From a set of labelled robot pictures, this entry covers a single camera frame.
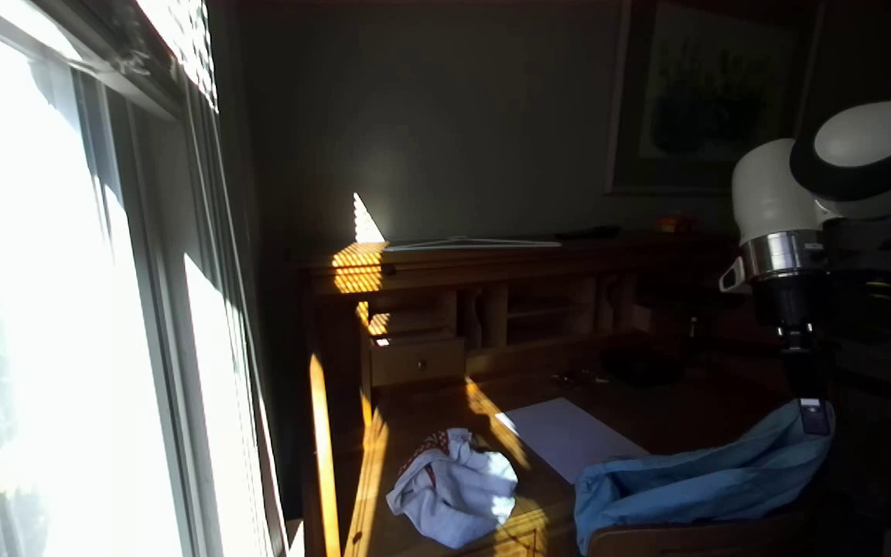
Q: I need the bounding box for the window with grey frame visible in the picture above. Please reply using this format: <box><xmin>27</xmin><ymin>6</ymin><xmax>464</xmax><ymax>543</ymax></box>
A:
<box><xmin>0</xmin><ymin>0</ymin><xmax>299</xmax><ymax>557</ymax></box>

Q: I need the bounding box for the small wooden desk drawer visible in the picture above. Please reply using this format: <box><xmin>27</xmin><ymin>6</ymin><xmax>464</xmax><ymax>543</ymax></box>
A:
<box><xmin>363</xmin><ymin>331</ymin><xmax>471</xmax><ymax>391</ymax></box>

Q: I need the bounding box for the blue fabric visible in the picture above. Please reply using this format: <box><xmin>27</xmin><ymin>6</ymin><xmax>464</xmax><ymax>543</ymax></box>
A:
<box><xmin>571</xmin><ymin>397</ymin><xmax>839</xmax><ymax>557</ymax></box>

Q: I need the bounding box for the wooden roll-top desk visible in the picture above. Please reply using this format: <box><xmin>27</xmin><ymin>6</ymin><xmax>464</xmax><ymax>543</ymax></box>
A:
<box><xmin>304</xmin><ymin>233</ymin><xmax>841</xmax><ymax>557</ymax></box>

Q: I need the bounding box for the flat board on desk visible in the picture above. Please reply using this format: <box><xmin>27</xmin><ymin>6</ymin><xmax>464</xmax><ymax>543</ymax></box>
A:
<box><xmin>379</xmin><ymin>234</ymin><xmax>565</xmax><ymax>253</ymax></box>

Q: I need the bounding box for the framed wall picture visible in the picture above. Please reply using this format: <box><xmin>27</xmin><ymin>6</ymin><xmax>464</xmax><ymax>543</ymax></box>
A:
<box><xmin>606</xmin><ymin>0</ymin><xmax>813</xmax><ymax>199</ymax></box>

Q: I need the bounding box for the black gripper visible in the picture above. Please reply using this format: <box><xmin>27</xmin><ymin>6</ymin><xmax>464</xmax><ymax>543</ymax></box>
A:
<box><xmin>755</xmin><ymin>270</ymin><xmax>839</xmax><ymax>427</ymax></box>

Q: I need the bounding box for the white paper sheet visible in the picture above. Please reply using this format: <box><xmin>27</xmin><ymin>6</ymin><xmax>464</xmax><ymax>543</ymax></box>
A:
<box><xmin>503</xmin><ymin>397</ymin><xmax>653</xmax><ymax>486</ymax></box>

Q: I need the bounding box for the white window blind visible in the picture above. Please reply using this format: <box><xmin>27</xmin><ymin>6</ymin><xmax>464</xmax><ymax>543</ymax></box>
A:
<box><xmin>133</xmin><ymin>0</ymin><xmax>226</xmax><ymax>112</ymax></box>

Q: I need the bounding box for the pale lavender crumpled fabric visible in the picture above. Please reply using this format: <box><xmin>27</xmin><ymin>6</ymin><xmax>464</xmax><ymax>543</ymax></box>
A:
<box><xmin>383</xmin><ymin>424</ymin><xmax>523</xmax><ymax>550</ymax></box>

